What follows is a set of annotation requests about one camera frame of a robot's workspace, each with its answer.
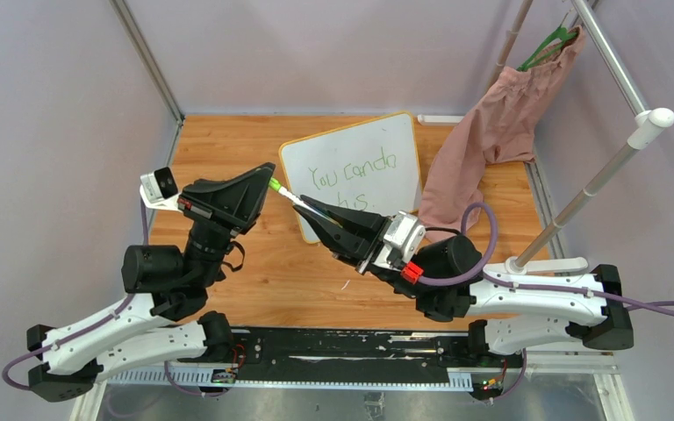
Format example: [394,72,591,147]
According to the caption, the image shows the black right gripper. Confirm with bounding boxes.
[293,196,429,299]

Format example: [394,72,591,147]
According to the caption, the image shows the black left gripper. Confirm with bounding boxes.
[183,166,281,288]

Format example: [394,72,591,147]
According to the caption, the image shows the white green marker pen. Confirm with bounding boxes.
[277,186,315,211]

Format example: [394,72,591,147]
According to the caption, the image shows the green marker cap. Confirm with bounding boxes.
[269,178,282,192]

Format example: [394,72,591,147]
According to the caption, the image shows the yellow-framed whiteboard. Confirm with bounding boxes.
[279,112,421,216]

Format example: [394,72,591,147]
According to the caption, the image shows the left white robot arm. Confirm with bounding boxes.
[27,162,276,403]

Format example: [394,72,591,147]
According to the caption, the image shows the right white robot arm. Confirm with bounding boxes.
[294,196,635,367]

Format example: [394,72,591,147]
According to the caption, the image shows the pink cloth shorts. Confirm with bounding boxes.
[419,26,586,241]

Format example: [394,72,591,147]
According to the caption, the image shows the green clothes hanger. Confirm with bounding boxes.
[516,25,578,72]

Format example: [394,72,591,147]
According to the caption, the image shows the white metal clothes rack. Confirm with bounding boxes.
[417,0,674,277]

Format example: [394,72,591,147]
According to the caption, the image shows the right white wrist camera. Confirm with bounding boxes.
[376,211,426,271]

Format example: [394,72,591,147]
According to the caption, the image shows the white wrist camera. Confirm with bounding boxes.
[376,211,426,271]
[139,167,180,211]

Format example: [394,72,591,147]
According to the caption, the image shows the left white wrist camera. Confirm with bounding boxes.
[139,167,180,211]

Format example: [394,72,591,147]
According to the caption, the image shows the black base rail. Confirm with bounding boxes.
[130,325,527,402]

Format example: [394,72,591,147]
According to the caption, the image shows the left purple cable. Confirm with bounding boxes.
[2,200,227,399]

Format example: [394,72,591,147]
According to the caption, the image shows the purple cable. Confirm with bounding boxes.
[2,200,227,399]
[402,202,674,402]

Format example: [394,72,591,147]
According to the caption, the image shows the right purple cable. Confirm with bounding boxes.
[402,202,674,402]

